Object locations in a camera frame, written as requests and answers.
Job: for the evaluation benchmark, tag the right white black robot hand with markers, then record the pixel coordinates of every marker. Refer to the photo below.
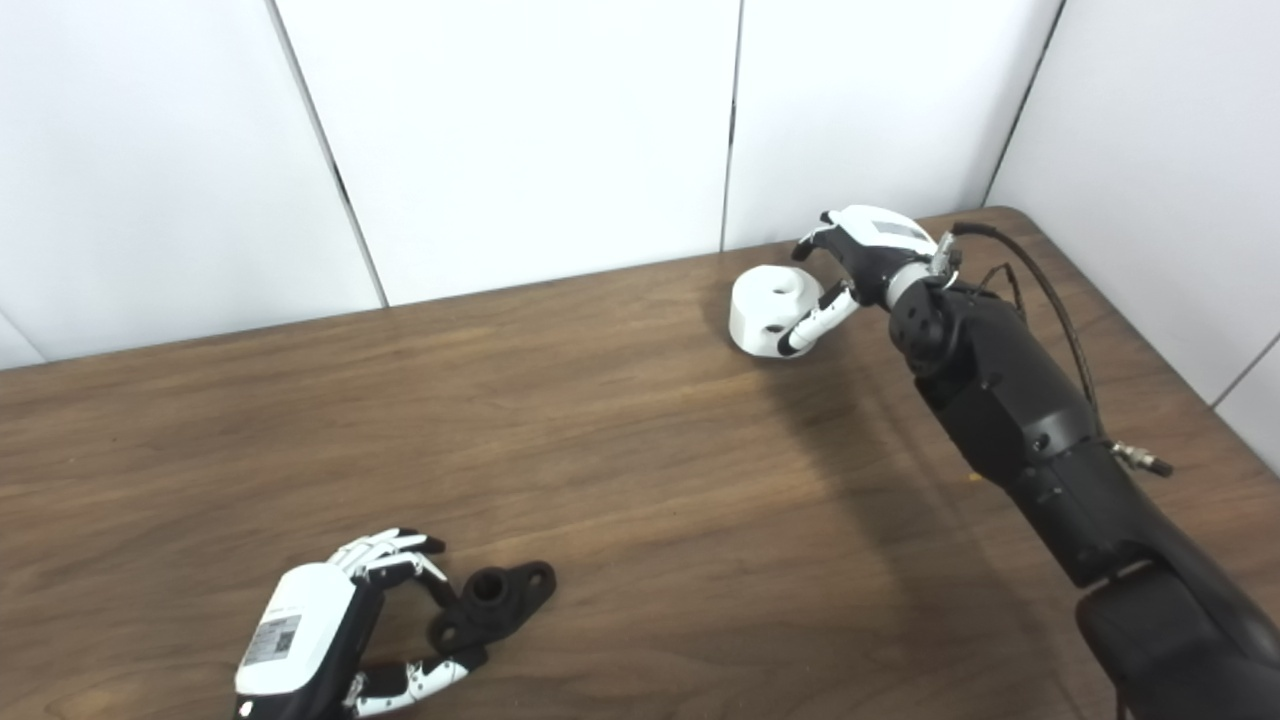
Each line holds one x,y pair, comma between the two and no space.
880,245

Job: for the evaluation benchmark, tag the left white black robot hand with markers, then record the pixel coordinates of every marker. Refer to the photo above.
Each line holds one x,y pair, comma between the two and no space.
300,630

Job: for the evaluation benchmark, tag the round white piece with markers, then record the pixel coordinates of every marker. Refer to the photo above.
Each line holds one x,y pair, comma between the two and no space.
765,305

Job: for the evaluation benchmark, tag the black flanged holder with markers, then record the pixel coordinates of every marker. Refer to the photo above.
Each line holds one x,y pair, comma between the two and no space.
495,600

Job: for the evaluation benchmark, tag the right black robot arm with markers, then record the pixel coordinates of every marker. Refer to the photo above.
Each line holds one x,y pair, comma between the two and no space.
1030,420

